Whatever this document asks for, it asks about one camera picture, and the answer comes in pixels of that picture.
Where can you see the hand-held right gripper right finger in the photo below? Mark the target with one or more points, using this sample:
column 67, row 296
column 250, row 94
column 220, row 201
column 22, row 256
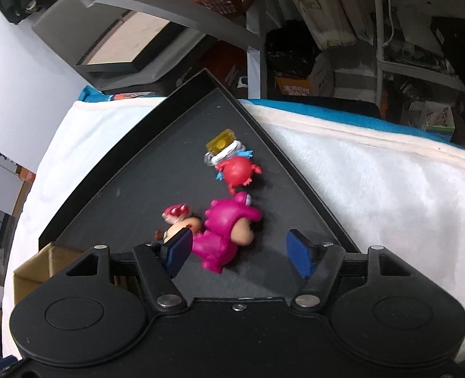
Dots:
column 300, row 254

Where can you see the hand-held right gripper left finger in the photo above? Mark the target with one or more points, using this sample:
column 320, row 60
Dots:
column 177, row 252

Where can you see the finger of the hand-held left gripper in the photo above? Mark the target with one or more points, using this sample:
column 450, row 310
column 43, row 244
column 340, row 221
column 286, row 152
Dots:
column 0, row 363

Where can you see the pink dinosaur figure toy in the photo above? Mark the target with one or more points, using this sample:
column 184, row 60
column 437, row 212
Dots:
column 220, row 224

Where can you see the black tray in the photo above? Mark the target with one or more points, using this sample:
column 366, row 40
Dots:
column 146, row 173

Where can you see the brown cardboard box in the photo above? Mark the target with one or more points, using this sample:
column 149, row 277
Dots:
column 31, row 279

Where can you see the small red-capped figure toy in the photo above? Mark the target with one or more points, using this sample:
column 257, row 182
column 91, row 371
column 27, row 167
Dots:
column 177, row 214

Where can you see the orange carton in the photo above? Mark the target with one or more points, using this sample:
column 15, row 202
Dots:
column 293, row 86

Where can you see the green white box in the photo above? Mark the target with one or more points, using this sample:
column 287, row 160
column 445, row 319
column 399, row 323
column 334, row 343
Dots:
column 433, row 118

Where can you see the black plastic bag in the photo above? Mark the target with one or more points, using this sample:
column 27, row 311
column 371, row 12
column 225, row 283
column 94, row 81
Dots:
column 291, row 51

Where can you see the black framed board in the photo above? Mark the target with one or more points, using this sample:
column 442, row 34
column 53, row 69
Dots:
column 134, row 39

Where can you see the white storage rack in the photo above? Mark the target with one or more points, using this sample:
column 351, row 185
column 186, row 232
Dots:
column 413, row 69

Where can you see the grey chair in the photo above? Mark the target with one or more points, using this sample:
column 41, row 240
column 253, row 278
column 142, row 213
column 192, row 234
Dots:
column 71, row 31

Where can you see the white canvas bag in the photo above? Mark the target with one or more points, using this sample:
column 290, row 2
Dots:
column 319, row 8

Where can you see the grey desk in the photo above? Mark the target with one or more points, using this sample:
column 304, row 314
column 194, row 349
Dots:
column 157, row 0

